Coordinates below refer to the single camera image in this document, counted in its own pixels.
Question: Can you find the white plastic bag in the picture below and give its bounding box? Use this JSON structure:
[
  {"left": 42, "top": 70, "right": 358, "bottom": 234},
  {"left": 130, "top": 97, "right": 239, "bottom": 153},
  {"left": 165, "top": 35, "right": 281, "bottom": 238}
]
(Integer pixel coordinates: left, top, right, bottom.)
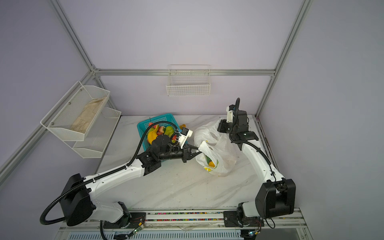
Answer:
[{"left": 193, "top": 119, "right": 237, "bottom": 177}]

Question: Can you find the white wire wall basket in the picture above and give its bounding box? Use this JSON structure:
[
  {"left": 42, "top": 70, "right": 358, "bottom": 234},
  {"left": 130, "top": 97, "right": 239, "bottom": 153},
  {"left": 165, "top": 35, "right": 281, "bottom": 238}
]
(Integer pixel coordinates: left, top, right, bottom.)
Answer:
[{"left": 166, "top": 65, "right": 211, "bottom": 97}]

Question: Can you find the upper white mesh shelf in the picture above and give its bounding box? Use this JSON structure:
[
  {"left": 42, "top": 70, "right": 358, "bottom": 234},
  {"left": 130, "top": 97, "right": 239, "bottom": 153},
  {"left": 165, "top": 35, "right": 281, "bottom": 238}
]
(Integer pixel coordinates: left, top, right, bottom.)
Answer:
[{"left": 40, "top": 81, "right": 110, "bottom": 142}]

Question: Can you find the beige cloth in shelf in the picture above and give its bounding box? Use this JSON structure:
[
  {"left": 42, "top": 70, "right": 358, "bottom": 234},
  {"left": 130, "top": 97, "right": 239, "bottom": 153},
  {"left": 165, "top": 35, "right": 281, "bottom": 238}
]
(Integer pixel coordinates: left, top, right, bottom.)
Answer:
[{"left": 70, "top": 97, "right": 105, "bottom": 134}]

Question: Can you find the teal plastic basket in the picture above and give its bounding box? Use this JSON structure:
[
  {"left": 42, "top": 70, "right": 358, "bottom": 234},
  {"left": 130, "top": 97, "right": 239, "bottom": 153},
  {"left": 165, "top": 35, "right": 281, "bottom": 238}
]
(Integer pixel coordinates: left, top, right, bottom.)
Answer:
[{"left": 137, "top": 114, "right": 179, "bottom": 151}]

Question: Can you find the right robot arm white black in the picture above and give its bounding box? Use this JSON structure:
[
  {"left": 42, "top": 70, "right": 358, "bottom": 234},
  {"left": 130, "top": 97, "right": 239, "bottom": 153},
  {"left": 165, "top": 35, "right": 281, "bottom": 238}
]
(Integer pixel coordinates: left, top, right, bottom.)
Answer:
[{"left": 218, "top": 110, "right": 296, "bottom": 225}]

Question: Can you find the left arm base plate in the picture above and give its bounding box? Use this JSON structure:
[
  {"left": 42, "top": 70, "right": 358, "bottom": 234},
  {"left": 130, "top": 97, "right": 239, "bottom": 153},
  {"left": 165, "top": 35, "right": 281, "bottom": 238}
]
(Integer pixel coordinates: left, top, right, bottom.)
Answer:
[{"left": 103, "top": 212, "right": 147, "bottom": 229}]

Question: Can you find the yellow banana bunch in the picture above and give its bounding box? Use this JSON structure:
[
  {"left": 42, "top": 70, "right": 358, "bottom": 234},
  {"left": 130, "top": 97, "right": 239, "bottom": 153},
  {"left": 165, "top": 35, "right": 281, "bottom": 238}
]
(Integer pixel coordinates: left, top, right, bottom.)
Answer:
[{"left": 147, "top": 125, "right": 159, "bottom": 145}]

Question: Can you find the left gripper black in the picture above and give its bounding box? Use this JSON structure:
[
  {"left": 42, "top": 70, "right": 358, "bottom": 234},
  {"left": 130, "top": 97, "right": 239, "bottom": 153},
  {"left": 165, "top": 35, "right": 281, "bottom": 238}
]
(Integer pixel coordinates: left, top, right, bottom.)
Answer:
[{"left": 159, "top": 143, "right": 203, "bottom": 163}]

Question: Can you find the white mesh shelf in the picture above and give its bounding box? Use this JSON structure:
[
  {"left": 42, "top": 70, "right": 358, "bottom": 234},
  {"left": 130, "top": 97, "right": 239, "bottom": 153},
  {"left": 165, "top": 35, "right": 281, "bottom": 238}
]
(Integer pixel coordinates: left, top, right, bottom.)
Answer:
[
  {"left": 40, "top": 81, "right": 110, "bottom": 142},
  {"left": 64, "top": 107, "right": 121, "bottom": 159}
]

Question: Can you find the green fake apple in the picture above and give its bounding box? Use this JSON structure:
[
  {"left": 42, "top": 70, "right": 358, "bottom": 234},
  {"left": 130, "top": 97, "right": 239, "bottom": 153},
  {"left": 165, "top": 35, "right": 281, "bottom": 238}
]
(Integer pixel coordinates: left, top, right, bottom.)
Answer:
[{"left": 164, "top": 126, "right": 175, "bottom": 138}]

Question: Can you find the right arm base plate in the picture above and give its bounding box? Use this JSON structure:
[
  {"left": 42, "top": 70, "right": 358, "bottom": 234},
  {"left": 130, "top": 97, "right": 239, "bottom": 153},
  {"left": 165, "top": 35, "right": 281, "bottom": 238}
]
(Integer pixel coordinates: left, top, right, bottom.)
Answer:
[{"left": 223, "top": 211, "right": 264, "bottom": 228}]

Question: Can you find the lower white mesh shelf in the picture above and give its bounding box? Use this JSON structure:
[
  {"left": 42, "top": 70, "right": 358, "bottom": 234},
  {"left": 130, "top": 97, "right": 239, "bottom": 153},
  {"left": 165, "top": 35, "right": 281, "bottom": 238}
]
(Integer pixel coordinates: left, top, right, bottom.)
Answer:
[{"left": 64, "top": 107, "right": 121, "bottom": 159}]

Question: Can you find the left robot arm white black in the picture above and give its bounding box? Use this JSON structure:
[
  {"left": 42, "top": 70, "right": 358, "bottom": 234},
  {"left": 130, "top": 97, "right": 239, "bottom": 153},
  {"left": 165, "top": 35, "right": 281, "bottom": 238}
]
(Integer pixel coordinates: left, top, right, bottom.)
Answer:
[{"left": 40, "top": 136, "right": 201, "bottom": 228}]

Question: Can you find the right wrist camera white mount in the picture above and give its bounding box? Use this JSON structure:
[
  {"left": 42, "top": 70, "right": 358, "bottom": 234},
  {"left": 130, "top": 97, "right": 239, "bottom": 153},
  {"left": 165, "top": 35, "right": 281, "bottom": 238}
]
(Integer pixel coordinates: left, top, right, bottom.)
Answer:
[{"left": 226, "top": 105, "right": 236, "bottom": 123}]

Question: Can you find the aluminium frame rail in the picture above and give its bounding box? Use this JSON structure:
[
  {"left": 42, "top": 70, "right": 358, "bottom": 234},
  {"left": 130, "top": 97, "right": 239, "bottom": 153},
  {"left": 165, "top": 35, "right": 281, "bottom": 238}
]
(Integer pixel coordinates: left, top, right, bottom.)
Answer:
[{"left": 94, "top": 69, "right": 276, "bottom": 76}]

